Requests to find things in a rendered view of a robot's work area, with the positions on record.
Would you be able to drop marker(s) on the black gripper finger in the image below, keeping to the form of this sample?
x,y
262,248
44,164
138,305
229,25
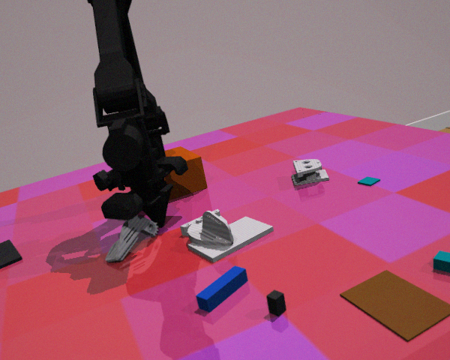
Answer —
x,y
154,211
164,193

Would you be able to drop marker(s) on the teal flat plate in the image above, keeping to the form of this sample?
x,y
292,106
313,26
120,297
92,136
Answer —
x,y
369,181

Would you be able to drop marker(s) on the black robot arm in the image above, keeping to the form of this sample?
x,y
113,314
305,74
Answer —
x,y
120,90

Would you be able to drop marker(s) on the blue rectangular block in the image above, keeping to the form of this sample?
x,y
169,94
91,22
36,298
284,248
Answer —
x,y
222,288

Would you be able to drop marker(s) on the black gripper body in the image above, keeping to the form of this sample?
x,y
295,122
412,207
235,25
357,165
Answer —
x,y
146,177

